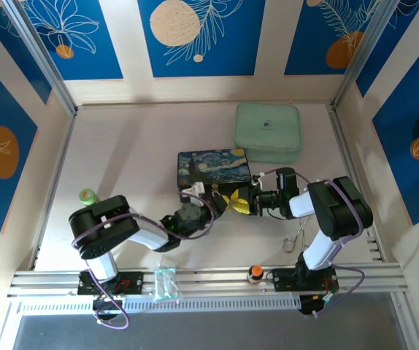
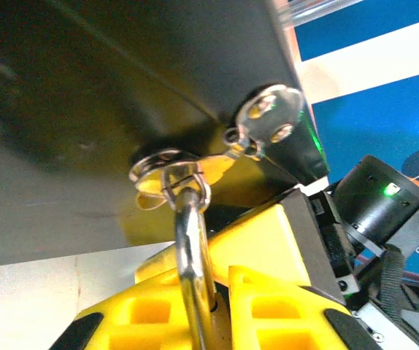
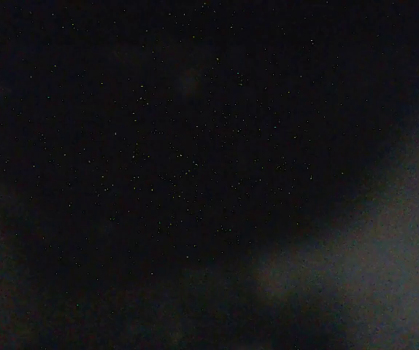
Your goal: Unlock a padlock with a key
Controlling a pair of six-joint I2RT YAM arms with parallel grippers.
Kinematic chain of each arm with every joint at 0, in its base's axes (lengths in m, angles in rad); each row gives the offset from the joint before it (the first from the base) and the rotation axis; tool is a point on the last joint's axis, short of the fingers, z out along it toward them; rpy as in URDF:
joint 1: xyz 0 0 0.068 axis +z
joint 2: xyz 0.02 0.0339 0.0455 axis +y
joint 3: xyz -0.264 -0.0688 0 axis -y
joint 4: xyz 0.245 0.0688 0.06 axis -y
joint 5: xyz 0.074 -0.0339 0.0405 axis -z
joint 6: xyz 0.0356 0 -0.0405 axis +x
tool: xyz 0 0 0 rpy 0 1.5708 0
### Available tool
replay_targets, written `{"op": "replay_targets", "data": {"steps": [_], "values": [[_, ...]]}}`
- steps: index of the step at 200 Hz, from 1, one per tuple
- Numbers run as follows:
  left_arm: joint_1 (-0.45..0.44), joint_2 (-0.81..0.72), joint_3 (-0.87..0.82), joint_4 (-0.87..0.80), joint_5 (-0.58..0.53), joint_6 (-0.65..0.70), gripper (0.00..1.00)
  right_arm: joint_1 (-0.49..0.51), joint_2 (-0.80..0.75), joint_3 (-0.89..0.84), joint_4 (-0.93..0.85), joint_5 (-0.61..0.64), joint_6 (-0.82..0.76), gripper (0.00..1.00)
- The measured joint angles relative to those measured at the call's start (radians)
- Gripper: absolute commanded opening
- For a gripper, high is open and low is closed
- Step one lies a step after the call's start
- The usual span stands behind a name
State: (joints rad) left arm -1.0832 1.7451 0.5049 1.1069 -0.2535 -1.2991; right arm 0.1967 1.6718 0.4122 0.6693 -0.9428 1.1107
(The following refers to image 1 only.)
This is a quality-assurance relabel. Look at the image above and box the starry night print box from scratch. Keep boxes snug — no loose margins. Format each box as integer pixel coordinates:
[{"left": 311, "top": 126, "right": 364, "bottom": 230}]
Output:
[{"left": 177, "top": 147, "right": 253, "bottom": 200}]

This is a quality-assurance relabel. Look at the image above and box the small bottle with orange cap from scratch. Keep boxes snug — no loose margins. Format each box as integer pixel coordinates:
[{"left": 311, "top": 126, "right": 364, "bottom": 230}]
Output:
[{"left": 246, "top": 265, "right": 264, "bottom": 284}]

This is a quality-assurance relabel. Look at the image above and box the mint green medicine bag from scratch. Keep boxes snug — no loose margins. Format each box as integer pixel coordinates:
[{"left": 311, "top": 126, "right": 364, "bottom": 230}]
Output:
[{"left": 233, "top": 101, "right": 302, "bottom": 164}]

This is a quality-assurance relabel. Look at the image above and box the clear plastic packet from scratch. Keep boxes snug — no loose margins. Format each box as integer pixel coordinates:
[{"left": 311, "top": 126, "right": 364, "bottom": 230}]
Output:
[{"left": 153, "top": 268, "right": 180, "bottom": 302}]

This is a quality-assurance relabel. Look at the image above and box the green tape roll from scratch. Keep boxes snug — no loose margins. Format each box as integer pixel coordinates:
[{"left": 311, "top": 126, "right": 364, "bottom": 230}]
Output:
[{"left": 78, "top": 187, "right": 100, "bottom": 207}]

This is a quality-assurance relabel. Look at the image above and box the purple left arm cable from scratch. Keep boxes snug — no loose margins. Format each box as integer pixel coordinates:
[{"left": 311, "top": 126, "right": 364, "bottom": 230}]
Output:
[{"left": 71, "top": 192, "right": 217, "bottom": 256}]

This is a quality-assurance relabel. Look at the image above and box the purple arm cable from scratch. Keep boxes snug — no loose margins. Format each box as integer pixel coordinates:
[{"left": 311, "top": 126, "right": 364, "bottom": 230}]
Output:
[
  {"left": 293, "top": 171, "right": 364, "bottom": 244},
  {"left": 71, "top": 192, "right": 217, "bottom": 256}
]

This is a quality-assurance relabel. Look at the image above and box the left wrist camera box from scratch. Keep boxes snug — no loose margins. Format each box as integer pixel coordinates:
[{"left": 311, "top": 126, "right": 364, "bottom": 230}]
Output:
[{"left": 179, "top": 182, "right": 207, "bottom": 203}]

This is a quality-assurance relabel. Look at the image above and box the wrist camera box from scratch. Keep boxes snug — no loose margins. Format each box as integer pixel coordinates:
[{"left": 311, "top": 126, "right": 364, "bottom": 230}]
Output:
[
  {"left": 274, "top": 167, "right": 300, "bottom": 201},
  {"left": 179, "top": 182, "right": 207, "bottom": 203}
]

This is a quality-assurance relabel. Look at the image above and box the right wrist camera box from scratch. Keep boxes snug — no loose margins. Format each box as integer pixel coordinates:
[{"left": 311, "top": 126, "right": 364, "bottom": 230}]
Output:
[{"left": 274, "top": 167, "right": 300, "bottom": 201}]

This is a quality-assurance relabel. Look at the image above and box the metal wire hook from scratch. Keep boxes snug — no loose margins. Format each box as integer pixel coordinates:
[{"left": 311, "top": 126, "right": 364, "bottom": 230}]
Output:
[{"left": 281, "top": 214, "right": 311, "bottom": 254}]

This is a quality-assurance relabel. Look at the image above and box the aluminium frame rail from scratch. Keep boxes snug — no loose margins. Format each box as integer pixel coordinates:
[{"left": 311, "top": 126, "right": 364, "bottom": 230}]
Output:
[{"left": 7, "top": 261, "right": 404, "bottom": 298}]

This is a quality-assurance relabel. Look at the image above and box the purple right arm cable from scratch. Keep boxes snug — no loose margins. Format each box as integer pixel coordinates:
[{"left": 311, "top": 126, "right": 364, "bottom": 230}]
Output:
[{"left": 293, "top": 171, "right": 364, "bottom": 244}]

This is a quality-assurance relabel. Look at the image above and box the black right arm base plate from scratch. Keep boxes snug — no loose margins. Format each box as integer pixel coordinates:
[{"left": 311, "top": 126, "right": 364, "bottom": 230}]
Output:
[{"left": 271, "top": 267, "right": 340, "bottom": 295}]

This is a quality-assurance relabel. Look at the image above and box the white perforated cable duct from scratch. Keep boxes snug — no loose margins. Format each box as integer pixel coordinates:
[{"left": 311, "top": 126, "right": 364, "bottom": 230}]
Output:
[{"left": 15, "top": 295, "right": 302, "bottom": 314}]

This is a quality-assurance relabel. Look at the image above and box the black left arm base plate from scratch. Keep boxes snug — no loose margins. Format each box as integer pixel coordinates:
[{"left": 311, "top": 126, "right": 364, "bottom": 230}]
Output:
[{"left": 77, "top": 269, "right": 145, "bottom": 297}]

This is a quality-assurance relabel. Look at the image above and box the blue floral wall panel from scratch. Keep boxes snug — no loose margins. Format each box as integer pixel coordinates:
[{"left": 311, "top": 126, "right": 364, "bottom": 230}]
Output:
[
  {"left": 372, "top": 34, "right": 419, "bottom": 226},
  {"left": 284, "top": 0, "right": 383, "bottom": 77},
  {"left": 0, "top": 52, "right": 39, "bottom": 235},
  {"left": 18, "top": 0, "right": 124, "bottom": 81},
  {"left": 137, "top": 0, "right": 266, "bottom": 78}
]

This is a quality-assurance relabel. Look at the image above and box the aluminium frame post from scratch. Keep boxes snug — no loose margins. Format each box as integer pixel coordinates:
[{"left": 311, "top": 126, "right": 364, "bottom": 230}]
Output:
[
  {"left": 4, "top": 0, "right": 78, "bottom": 114},
  {"left": 331, "top": 0, "right": 402, "bottom": 110}
]

